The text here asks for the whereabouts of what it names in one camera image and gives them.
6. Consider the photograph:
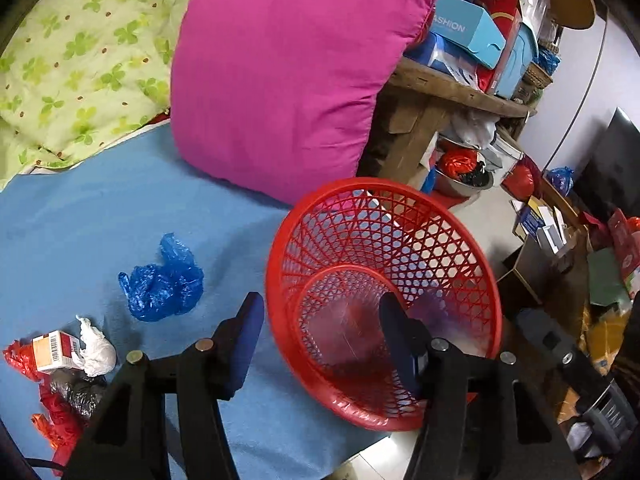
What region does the black plastic bag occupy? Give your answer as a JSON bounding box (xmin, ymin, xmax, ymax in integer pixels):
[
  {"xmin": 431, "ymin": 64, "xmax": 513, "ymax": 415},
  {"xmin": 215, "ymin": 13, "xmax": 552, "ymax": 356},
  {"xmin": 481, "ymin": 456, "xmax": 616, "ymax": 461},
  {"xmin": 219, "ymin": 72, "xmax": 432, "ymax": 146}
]
[{"xmin": 50, "ymin": 368, "xmax": 107, "ymax": 420}]

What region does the orange white cardboard box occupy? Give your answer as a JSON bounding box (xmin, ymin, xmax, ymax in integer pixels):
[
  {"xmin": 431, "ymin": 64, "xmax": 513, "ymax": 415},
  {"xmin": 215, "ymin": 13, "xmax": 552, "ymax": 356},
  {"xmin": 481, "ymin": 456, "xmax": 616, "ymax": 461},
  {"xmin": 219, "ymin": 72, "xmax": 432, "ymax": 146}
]
[{"xmin": 32, "ymin": 330, "xmax": 82, "ymax": 373}]

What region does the blue plastic bag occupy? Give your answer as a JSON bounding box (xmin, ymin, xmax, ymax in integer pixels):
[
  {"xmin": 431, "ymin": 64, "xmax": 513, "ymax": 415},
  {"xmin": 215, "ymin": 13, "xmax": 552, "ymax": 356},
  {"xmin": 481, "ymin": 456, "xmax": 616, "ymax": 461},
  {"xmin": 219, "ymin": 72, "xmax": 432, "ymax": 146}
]
[{"xmin": 118, "ymin": 233, "xmax": 204, "ymax": 322}]

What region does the clear plastic container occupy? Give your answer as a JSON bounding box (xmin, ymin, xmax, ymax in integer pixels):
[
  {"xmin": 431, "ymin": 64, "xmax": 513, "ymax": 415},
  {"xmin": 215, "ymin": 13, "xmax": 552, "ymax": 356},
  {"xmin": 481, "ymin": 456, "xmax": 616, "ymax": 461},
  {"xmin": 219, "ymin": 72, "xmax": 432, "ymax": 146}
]
[{"xmin": 302, "ymin": 292, "xmax": 454, "ymax": 366}]

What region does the red crumpled bag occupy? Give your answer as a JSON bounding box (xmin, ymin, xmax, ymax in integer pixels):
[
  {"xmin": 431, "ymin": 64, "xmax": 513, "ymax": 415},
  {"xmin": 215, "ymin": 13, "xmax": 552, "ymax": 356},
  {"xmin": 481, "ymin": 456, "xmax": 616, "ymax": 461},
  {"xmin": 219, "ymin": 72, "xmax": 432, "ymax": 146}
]
[{"xmin": 2, "ymin": 340, "xmax": 85, "ymax": 467}]

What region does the white crumpled plastic bag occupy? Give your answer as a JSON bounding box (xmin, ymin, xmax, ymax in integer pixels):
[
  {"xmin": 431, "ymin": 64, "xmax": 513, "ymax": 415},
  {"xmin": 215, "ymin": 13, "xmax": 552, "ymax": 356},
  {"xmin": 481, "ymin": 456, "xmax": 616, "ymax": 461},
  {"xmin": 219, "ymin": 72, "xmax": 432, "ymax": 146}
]
[{"xmin": 73, "ymin": 315, "xmax": 117, "ymax": 377}]

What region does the blue blanket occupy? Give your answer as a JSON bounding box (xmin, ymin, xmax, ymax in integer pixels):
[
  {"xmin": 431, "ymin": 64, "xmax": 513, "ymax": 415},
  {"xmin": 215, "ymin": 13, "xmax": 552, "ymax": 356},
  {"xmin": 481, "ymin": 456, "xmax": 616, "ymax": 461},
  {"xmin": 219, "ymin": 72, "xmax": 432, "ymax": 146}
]
[{"xmin": 1, "ymin": 126, "xmax": 378, "ymax": 479}]

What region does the metal bowl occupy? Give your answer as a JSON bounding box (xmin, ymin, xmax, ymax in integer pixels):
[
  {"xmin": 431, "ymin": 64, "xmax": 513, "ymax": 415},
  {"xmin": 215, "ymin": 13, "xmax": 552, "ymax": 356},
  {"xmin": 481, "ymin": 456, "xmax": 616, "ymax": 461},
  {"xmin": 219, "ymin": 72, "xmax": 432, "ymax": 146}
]
[{"xmin": 435, "ymin": 162, "xmax": 494, "ymax": 198}]

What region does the red mesh basket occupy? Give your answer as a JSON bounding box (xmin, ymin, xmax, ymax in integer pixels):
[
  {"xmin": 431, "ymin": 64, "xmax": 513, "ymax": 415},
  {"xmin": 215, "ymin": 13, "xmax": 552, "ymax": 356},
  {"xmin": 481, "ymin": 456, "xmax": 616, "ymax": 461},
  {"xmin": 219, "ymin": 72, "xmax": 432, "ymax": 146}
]
[{"xmin": 266, "ymin": 178, "xmax": 502, "ymax": 431}]

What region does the black television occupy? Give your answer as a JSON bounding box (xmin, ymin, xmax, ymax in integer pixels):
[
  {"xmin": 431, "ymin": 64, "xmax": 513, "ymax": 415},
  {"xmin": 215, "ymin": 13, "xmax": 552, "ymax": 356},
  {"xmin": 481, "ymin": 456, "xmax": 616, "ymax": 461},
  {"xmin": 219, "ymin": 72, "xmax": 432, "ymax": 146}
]
[{"xmin": 573, "ymin": 108, "xmax": 640, "ymax": 221}]

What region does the wooden shelf table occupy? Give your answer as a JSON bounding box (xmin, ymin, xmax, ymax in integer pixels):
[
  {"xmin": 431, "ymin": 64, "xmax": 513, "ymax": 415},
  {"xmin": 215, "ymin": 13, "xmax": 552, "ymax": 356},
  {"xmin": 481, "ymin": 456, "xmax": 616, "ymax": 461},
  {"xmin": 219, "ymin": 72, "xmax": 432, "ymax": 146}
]
[{"xmin": 357, "ymin": 58, "xmax": 536, "ymax": 184}]

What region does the green clover patterned quilt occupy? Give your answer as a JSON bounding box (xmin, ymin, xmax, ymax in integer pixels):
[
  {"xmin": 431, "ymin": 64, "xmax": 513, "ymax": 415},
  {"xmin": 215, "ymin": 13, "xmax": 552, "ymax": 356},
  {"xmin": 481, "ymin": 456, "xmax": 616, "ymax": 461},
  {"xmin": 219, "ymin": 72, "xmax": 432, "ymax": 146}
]
[{"xmin": 1, "ymin": 0, "xmax": 188, "ymax": 185}]

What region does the magenta pillow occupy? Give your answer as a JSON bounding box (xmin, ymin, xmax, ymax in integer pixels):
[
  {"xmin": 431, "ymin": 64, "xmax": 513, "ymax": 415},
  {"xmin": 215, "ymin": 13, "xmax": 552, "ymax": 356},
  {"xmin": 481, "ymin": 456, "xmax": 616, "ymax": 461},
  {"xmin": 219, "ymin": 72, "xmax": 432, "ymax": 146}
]
[{"xmin": 170, "ymin": 0, "xmax": 436, "ymax": 204}]

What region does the light blue fashion box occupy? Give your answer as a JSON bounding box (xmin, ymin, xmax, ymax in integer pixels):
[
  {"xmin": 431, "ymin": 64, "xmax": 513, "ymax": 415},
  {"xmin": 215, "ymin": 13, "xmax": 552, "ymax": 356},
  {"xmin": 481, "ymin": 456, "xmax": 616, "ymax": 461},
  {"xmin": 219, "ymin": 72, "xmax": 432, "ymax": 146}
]
[{"xmin": 431, "ymin": 0, "xmax": 506, "ymax": 70}]

